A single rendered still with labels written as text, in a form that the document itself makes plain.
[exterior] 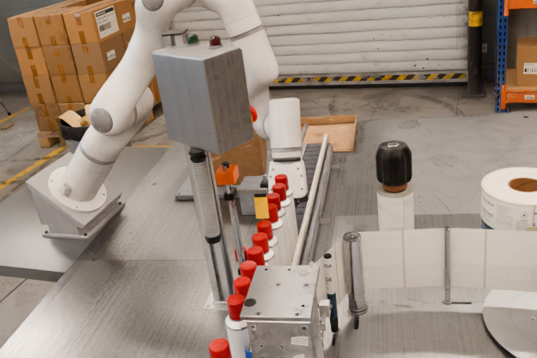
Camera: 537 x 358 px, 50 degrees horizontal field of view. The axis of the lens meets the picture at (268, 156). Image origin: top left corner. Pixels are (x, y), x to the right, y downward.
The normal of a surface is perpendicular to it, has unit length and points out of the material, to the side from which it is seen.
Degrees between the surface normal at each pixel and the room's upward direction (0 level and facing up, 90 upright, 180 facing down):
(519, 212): 90
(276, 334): 90
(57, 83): 88
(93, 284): 0
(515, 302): 0
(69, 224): 90
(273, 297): 0
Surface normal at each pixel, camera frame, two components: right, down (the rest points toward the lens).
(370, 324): -0.12, -0.91
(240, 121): 0.70, 0.20
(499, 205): -0.80, 0.33
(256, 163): -0.01, 0.39
